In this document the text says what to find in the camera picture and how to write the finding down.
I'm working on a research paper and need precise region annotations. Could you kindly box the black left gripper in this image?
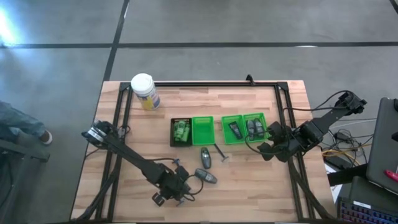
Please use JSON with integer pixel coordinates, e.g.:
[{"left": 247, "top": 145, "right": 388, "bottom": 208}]
[{"left": 160, "top": 158, "right": 192, "bottom": 207}]

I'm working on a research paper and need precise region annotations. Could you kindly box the red tool handle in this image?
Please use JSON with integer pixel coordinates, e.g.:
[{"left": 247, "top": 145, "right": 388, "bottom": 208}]
[{"left": 384, "top": 169, "right": 398, "bottom": 183}]

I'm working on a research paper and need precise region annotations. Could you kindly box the black plastic basket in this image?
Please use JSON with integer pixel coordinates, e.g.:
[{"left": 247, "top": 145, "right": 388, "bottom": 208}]
[{"left": 169, "top": 117, "right": 193, "bottom": 147}]

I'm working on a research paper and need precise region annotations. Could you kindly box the green plastic basket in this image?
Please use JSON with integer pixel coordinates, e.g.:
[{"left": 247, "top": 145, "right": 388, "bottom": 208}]
[
  {"left": 243, "top": 112, "right": 269, "bottom": 143},
  {"left": 221, "top": 114, "right": 247, "bottom": 146},
  {"left": 192, "top": 116, "right": 216, "bottom": 146}
]

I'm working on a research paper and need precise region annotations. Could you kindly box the black keyboard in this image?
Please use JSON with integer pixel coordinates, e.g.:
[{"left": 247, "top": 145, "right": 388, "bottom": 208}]
[{"left": 337, "top": 196, "right": 398, "bottom": 224}]

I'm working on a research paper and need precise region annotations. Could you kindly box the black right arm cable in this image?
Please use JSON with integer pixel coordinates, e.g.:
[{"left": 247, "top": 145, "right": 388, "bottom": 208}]
[{"left": 282, "top": 90, "right": 355, "bottom": 113}]

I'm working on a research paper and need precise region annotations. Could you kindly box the grey laptop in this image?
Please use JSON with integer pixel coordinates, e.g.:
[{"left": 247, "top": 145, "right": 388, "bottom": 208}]
[{"left": 366, "top": 96, "right": 398, "bottom": 195}]

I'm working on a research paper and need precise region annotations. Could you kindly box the grey travel bottle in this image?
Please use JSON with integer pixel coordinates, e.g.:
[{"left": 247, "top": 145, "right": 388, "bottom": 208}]
[
  {"left": 254, "top": 118, "right": 265, "bottom": 138},
  {"left": 200, "top": 147, "right": 212, "bottom": 170},
  {"left": 246, "top": 119, "right": 256, "bottom": 138},
  {"left": 194, "top": 168, "right": 218, "bottom": 185}
]

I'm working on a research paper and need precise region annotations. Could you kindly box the black toiletry tube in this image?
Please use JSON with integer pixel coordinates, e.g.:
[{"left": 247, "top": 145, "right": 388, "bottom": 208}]
[{"left": 228, "top": 121, "right": 244, "bottom": 140}]

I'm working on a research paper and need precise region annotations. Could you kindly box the black table frame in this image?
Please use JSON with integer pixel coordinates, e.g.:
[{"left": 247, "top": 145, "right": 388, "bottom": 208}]
[{"left": 73, "top": 80, "right": 335, "bottom": 223}]

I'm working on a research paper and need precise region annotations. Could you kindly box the white yellow wipes canister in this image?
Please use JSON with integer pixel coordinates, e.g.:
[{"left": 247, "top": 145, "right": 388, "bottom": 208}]
[{"left": 130, "top": 73, "right": 161, "bottom": 111}]

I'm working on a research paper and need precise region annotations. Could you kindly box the person's shoe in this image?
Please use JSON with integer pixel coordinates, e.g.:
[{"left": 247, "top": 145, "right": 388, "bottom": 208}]
[{"left": 39, "top": 129, "right": 53, "bottom": 146}]

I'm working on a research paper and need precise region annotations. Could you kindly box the black power brick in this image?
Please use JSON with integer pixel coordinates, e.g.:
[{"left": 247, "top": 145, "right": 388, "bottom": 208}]
[{"left": 325, "top": 154, "right": 354, "bottom": 170}]

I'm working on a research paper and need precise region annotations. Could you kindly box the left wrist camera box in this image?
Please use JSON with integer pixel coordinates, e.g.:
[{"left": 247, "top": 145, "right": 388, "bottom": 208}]
[{"left": 151, "top": 192, "right": 166, "bottom": 207}]

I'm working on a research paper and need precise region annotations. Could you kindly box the person's leg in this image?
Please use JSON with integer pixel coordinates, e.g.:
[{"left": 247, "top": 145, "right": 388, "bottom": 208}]
[{"left": 0, "top": 100, "right": 47, "bottom": 139}]

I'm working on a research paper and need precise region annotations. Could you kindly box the yellow cable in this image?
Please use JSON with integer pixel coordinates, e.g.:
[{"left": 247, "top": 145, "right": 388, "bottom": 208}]
[{"left": 322, "top": 148, "right": 363, "bottom": 157}]

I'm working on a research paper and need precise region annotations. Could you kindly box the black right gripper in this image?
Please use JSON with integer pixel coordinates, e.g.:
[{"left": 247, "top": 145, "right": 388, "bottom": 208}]
[{"left": 257, "top": 121, "right": 301, "bottom": 163}]

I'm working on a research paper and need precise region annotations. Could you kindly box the dark grey razor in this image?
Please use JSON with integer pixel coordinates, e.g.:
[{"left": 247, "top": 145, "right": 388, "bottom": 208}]
[{"left": 213, "top": 142, "right": 229, "bottom": 163}]

